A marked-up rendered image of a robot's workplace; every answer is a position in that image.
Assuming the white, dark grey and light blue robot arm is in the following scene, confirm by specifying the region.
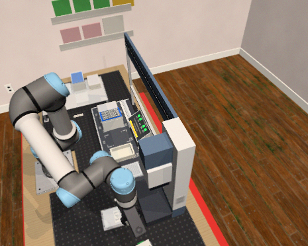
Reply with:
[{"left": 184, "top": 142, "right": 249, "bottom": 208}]
[{"left": 9, "top": 72, "right": 146, "bottom": 238}]

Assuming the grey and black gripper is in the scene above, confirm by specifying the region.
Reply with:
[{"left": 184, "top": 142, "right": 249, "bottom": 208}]
[{"left": 116, "top": 201, "right": 143, "bottom": 226}]

